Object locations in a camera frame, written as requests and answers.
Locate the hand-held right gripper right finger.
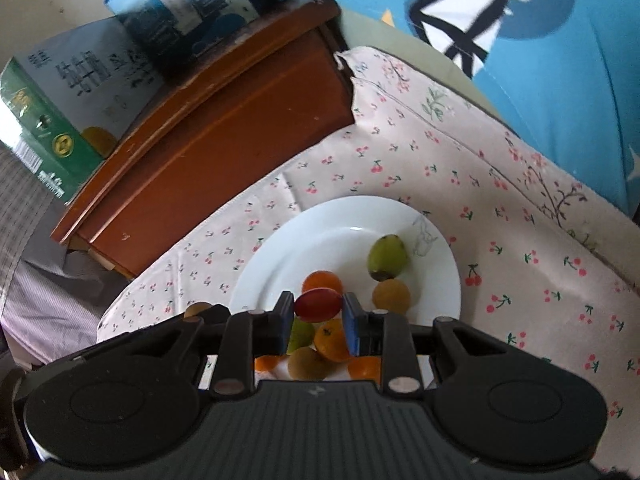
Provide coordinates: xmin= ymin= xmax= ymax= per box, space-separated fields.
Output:
xmin=344 ymin=292 xmax=521 ymax=395

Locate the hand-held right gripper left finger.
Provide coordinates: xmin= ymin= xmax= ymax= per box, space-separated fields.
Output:
xmin=100 ymin=292 xmax=295 ymax=400

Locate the white plate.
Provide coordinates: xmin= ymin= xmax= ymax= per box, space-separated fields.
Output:
xmin=227 ymin=196 xmax=462 ymax=386

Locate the small orange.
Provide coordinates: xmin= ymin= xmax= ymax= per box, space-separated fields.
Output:
xmin=301 ymin=270 xmax=344 ymax=297
xmin=348 ymin=355 xmax=383 ymax=381

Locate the cherry print tablecloth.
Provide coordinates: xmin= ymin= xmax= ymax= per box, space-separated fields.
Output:
xmin=97 ymin=46 xmax=640 ymax=476

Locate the brown wooden nightstand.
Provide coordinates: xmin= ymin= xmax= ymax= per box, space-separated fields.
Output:
xmin=50 ymin=0 xmax=357 ymax=281

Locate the lilac striped cloth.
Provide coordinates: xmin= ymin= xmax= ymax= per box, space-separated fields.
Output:
xmin=0 ymin=200 xmax=131 ymax=366

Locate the green carton box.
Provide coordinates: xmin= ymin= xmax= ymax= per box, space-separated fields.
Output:
xmin=0 ymin=22 xmax=166 ymax=203

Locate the grey checked cloth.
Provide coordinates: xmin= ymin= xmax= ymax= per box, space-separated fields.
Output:
xmin=0 ymin=145 xmax=56 ymax=241

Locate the blue carton box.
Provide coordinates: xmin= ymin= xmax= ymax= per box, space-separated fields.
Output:
xmin=102 ymin=0 xmax=281 ymax=78

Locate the blue printed blanket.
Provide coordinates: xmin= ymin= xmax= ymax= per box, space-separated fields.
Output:
xmin=287 ymin=0 xmax=640 ymax=221

